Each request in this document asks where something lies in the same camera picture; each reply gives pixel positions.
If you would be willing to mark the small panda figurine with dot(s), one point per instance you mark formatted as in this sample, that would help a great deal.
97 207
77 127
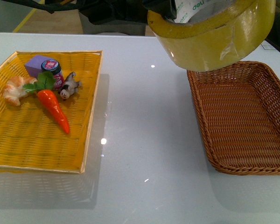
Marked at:
69 87

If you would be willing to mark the orange toy carrot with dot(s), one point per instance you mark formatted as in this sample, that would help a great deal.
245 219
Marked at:
43 87

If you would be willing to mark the purple foam block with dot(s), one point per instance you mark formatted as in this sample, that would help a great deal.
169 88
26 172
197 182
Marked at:
34 65

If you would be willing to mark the blue label sticker on table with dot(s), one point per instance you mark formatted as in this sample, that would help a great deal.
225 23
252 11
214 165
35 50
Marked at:
267 46

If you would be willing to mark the small black jar pink label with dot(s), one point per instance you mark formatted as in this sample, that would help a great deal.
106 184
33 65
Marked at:
54 67

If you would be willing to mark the yellow woven basket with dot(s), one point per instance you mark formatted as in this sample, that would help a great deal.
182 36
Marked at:
30 138

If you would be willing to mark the clear yellowish tape roll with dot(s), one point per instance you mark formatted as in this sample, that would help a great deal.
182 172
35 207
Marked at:
211 34

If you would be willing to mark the brown wicker basket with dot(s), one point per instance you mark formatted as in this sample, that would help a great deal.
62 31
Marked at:
238 110

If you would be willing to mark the toy croissant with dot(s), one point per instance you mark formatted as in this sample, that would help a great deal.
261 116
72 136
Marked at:
13 91

